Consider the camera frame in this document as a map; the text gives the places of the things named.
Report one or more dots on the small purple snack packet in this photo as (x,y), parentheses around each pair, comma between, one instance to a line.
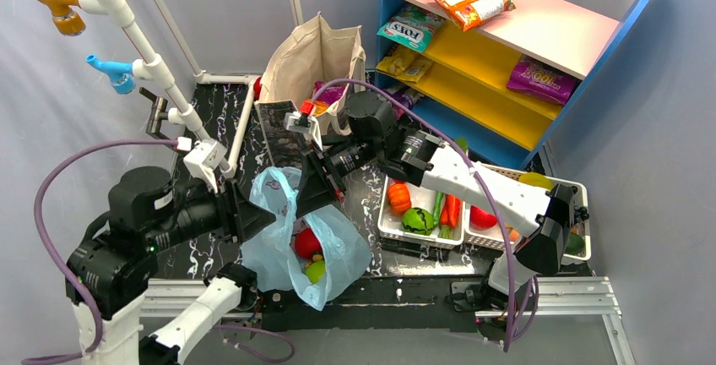
(405,95)

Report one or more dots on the purple grape candy bag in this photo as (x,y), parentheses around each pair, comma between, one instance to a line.
(330,95)

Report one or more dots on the beige canvas tote bag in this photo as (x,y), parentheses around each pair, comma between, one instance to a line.
(314,52)

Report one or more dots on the colourful wooden shelf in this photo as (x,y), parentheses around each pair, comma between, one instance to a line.
(465,87)

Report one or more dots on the white pipe rack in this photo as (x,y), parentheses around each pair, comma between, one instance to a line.
(208,156)

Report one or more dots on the blue pipe hook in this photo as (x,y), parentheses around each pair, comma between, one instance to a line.
(119,74)

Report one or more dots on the orange pipe hook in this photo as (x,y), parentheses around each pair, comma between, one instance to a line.
(64,17)

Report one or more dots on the yellow starfruit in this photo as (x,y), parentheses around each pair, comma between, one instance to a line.
(536,180)

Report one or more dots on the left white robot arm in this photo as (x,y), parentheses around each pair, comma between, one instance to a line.
(118,255)

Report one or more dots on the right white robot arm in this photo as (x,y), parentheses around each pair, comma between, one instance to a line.
(543,218)

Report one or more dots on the white fruit basket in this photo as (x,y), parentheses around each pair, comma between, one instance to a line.
(521,205)

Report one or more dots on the white vegetable basket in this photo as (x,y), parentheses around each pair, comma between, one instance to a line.
(389,225)

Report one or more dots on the orange white snack bag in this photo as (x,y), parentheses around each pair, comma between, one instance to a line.
(469,14)

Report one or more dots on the purple bag lower shelf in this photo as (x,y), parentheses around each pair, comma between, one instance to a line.
(539,80)

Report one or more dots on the brown longan fruit bunch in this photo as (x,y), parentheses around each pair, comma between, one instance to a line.
(314,259)

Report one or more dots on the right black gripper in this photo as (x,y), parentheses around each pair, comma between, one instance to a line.
(322,173)

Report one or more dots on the red apple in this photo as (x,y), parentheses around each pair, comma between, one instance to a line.
(481,219)

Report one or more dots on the green Fox's candy bag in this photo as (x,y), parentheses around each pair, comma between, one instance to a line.
(412,26)

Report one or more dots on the dark green avocado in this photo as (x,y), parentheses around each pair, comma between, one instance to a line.
(576,245)

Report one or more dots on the yellow snack packet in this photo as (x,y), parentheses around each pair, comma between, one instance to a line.
(404,64)

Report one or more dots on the light blue plastic bag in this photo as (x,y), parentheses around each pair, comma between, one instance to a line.
(271,253)

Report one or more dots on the orange carrot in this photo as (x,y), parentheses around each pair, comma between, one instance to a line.
(451,210)

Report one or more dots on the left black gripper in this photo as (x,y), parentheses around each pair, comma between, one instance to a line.
(232,210)

